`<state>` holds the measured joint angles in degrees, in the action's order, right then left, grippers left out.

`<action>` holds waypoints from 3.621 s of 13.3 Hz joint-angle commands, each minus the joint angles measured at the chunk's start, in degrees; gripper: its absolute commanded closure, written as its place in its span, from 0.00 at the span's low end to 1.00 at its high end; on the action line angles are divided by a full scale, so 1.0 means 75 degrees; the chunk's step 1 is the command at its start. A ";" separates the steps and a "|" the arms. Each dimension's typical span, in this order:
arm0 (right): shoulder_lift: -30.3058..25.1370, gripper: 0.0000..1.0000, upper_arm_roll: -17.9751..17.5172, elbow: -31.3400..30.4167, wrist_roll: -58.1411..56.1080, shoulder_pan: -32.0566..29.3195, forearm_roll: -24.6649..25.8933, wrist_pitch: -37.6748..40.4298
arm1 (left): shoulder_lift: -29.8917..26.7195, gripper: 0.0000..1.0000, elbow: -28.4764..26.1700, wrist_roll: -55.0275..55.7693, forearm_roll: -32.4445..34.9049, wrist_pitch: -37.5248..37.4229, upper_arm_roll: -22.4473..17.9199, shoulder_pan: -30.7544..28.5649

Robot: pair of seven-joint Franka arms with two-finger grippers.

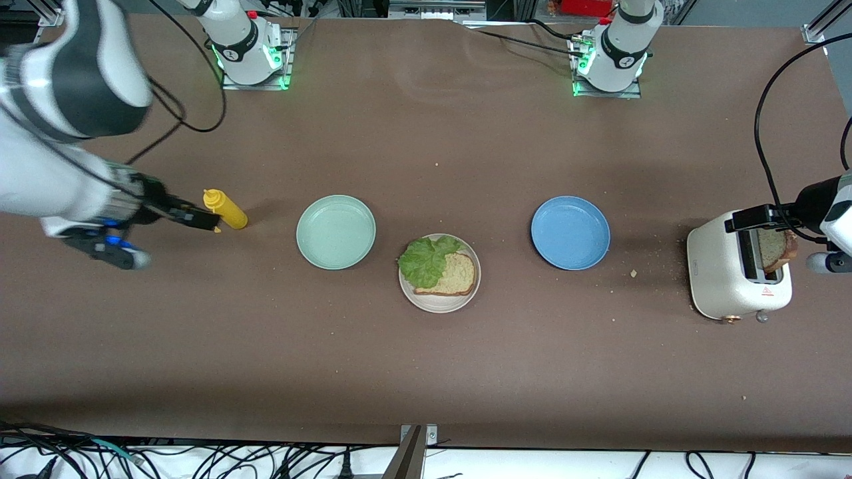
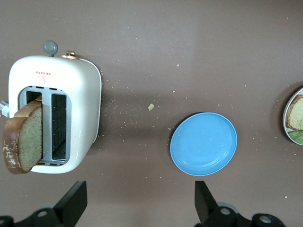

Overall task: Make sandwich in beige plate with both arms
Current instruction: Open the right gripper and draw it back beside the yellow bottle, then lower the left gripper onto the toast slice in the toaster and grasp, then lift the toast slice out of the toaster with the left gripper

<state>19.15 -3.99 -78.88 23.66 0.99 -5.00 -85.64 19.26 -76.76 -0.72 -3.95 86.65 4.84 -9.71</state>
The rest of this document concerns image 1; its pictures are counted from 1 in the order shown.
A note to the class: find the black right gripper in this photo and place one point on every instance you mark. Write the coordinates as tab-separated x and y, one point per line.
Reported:
154	197

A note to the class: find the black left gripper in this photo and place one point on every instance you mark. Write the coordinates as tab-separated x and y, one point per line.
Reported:
811	199

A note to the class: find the brown bread slice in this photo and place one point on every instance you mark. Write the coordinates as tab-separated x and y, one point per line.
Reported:
459	276
775	251

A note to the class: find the yellow mustard squeeze bottle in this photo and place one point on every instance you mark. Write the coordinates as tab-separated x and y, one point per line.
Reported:
233	214

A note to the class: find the green lettuce leaf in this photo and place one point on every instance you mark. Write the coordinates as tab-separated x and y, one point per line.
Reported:
423	263

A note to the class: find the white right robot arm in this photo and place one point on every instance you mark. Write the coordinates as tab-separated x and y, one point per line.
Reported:
80	66

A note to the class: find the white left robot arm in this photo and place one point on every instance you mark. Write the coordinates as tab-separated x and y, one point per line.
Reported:
622	50

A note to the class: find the mint green plate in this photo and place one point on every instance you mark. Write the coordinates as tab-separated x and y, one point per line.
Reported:
336	233

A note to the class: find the blue plate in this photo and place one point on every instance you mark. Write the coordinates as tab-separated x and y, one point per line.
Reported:
570	233

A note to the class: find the beige plate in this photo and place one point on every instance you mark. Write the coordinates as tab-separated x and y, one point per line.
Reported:
439	305

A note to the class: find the white toaster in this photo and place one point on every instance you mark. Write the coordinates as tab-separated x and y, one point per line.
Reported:
712	273

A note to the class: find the copper toaster dial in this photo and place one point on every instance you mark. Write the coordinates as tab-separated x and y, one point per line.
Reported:
732	319

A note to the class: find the red box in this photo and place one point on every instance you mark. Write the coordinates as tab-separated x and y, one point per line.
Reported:
586	6

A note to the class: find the black power plug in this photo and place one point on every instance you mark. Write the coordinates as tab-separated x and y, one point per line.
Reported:
345	466

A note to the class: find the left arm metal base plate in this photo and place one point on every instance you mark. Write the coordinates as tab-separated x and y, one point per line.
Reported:
632	95

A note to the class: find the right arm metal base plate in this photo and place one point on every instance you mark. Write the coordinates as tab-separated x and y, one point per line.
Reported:
288	50

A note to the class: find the aluminium frame profile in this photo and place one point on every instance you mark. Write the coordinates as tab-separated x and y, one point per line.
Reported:
50	13
815	33

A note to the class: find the grey metal frame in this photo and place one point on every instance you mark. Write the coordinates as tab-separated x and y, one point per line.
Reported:
432	10

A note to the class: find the small metal table bracket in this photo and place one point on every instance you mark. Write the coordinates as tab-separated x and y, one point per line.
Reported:
431	436

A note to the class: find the grey metal post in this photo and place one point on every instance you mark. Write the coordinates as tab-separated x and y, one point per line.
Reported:
407	459

